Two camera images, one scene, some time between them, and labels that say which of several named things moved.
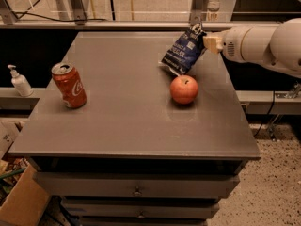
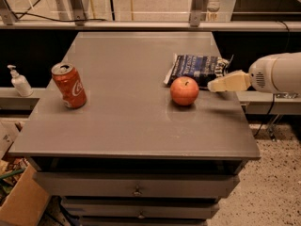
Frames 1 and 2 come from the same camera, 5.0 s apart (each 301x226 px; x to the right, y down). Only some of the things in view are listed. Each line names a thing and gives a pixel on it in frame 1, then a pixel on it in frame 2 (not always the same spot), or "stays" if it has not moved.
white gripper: (230, 45) to (261, 73)
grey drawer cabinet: (125, 141) stays
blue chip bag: (183, 52) to (198, 67)
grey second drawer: (142, 208) stays
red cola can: (71, 88) stays
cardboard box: (27, 201) stays
